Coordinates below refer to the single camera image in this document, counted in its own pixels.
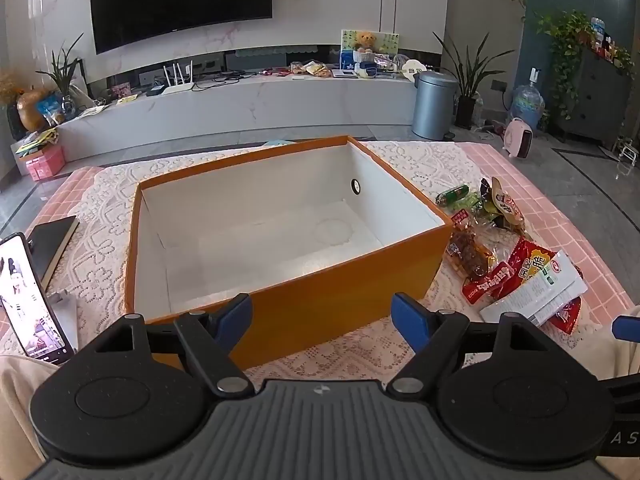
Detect white backed snack packet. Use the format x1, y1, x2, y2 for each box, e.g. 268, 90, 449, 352
480, 250, 588, 326

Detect clear braised meat packet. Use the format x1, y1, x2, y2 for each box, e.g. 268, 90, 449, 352
446, 209, 498, 281

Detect red chips bag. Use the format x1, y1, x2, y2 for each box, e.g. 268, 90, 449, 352
461, 237, 584, 336

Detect green transparent snack bag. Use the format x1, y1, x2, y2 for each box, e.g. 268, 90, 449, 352
449, 193, 497, 224

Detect green sausage snack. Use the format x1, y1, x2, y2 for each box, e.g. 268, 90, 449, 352
436, 184, 470, 208

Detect beige red snack packet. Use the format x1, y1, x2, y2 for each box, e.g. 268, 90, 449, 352
491, 177, 525, 234

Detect dark green snack packet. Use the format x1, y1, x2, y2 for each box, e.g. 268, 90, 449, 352
480, 178, 497, 214

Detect white lace tablecloth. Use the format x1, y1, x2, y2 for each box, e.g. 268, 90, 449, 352
36, 136, 630, 380

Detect pink checked tablecloth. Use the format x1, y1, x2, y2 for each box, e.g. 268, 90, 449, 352
34, 141, 634, 324

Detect orange cardboard box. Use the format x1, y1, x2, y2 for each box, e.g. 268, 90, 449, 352
124, 136, 452, 368

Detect smartphone on stand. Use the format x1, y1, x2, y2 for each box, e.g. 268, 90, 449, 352
1, 233, 74, 364

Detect black notebook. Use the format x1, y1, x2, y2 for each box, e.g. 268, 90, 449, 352
27, 216, 79, 290

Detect light blue plastic stool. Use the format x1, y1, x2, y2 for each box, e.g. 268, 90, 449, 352
262, 139, 295, 148

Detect grey drawer cabinet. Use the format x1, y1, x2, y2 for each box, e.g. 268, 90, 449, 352
558, 50, 632, 148

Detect pink space heater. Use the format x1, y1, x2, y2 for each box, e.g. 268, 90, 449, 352
502, 117, 533, 158

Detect blue metal trash bin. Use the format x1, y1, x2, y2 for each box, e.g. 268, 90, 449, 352
411, 70, 458, 141

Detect white marble tv bench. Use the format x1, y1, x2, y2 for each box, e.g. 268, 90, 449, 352
56, 76, 416, 162

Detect pink storage box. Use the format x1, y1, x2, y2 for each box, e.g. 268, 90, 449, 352
22, 144, 66, 181

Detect blue water bottle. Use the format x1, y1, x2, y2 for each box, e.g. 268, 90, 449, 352
509, 67, 546, 130

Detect white wifi router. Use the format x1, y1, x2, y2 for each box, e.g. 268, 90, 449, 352
163, 61, 194, 94

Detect potted plant by bin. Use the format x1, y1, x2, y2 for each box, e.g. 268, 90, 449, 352
433, 32, 514, 129

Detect green poster board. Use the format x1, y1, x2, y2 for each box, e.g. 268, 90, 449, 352
341, 29, 399, 55

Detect hanging ivy plant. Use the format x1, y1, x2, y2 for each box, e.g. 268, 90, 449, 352
537, 10, 636, 124

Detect teddy bear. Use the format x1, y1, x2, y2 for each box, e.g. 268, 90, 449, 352
354, 32, 376, 53

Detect brown gourd vase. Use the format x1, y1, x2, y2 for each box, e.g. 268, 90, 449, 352
16, 88, 49, 132

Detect potted plant on bench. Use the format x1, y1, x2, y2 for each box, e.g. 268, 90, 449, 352
38, 34, 84, 119

